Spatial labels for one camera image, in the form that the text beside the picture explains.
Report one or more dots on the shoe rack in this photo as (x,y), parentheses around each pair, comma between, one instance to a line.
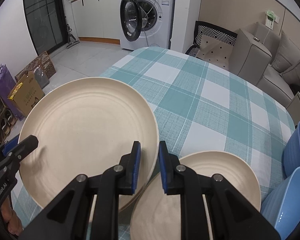
(0,120)

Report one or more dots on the stick vacuum cleaner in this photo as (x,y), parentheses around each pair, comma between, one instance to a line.
(71,42)

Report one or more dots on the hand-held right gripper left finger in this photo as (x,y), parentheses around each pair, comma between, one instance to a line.
(136,170)

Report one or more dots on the white wall outlet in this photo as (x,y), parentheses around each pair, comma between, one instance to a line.
(271,18)

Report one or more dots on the teal checked tablecloth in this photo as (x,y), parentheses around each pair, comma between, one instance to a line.
(202,100)

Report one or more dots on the grey bag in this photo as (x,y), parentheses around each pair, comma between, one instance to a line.
(41,76)

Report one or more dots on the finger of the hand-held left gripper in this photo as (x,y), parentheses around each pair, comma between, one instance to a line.
(10,146)
(27,145)

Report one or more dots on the white base cabinets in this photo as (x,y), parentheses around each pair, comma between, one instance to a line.
(100,17)

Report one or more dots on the black white patterned cushion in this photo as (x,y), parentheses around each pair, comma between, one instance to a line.
(215,33)

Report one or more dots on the blue bowl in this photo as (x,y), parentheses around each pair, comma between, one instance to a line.
(298,150)
(287,205)

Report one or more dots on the purple plastic bag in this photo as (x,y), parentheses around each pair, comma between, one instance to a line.
(5,85)

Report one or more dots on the beige diamond print cushion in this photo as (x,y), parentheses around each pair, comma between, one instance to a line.
(215,52)

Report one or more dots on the white washing machine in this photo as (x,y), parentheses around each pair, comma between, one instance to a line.
(162,25)

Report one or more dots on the cardboard box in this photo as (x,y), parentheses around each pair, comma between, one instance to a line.
(27,97)

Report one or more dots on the grey sofa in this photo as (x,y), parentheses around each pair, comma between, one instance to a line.
(252,55)

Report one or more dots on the cream plate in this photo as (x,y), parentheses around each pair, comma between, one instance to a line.
(87,135)
(215,165)

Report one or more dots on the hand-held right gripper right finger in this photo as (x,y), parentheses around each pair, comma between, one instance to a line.
(163,172)

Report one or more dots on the person's left hand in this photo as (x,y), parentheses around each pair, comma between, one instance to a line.
(11,217)

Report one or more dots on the brown patterned board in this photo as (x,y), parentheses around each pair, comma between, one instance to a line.
(46,61)

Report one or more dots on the small metal object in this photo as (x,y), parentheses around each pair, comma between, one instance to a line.
(256,39)

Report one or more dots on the dark glass door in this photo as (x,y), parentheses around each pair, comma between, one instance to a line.
(42,17)

